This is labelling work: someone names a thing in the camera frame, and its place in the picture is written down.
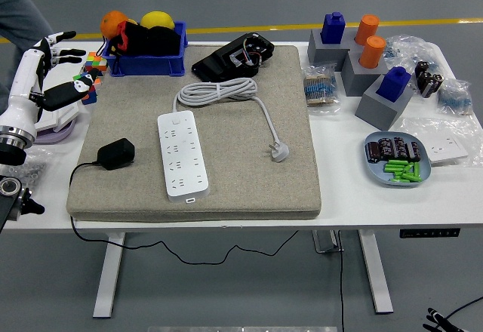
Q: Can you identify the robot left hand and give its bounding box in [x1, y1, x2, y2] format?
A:
[0, 30, 95, 133]

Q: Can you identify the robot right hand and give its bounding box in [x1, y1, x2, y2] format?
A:
[422, 307, 460, 332]

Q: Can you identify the black plug adapter with cord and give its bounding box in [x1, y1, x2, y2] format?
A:
[69, 137, 300, 266]

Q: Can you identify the white power strip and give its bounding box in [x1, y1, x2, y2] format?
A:
[157, 109, 211, 204]

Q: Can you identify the purple plate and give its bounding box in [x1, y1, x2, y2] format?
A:
[33, 116, 78, 144]

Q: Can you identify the person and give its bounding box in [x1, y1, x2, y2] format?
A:
[0, 0, 54, 114]

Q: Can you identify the large multicoloured puzzle cube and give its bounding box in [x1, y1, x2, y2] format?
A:
[73, 71, 103, 106]

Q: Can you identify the small multicoloured puzzle cube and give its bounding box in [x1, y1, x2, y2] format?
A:
[83, 51, 109, 78]

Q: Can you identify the white table leg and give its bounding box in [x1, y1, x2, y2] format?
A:
[358, 229, 394, 314]
[92, 232, 126, 318]

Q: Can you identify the plastic bag of metal nuts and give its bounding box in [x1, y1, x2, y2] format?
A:
[17, 146, 54, 197]

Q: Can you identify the black table control panel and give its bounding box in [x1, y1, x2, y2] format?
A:
[399, 228, 461, 239]

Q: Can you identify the orange fruit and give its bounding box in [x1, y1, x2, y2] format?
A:
[100, 10, 129, 40]

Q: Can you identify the blue plastic bin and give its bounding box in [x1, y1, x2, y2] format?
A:
[100, 21, 189, 78]

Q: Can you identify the black pouch with red trim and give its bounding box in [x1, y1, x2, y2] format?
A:
[96, 20, 182, 57]

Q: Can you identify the yellow lemon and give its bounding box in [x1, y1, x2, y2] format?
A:
[140, 10, 176, 30]

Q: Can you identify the blue-grey plate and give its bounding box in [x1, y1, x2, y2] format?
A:
[363, 131, 432, 189]

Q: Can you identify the black open electronic device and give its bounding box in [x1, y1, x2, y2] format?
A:
[191, 32, 275, 83]

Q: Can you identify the clear plastic bag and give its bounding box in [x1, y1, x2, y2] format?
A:
[399, 115, 483, 169]

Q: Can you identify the grey peg block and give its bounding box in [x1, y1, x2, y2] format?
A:
[307, 28, 354, 72]
[340, 51, 389, 97]
[349, 28, 386, 60]
[354, 77, 415, 132]

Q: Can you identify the plastic bag of resistors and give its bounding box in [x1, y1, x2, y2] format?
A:
[383, 34, 441, 71]
[303, 63, 343, 117]
[436, 78, 473, 117]

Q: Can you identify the grey-brown mat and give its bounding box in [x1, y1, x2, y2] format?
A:
[66, 45, 322, 223]

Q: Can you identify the blue square peg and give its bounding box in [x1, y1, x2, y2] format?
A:
[320, 11, 346, 45]
[377, 66, 412, 103]

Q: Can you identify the orange cylinder peg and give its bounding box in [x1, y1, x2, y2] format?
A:
[354, 14, 380, 46]
[358, 35, 387, 69]

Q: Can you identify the flat white wall switch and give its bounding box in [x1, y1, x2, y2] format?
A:
[35, 111, 57, 134]

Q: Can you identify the tilted white wall switch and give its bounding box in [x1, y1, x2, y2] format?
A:
[52, 100, 81, 131]

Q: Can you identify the black hanging cable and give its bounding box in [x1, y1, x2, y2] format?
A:
[337, 229, 346, 332]

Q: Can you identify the metal bracket under table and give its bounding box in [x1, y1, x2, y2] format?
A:
[312, 229, 345, 254]

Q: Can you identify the white wall socket panel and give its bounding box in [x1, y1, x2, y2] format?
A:
[425, 134, 469, 166]

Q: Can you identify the grey power strip cable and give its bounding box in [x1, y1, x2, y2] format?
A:
[172, 77, 291, 163]

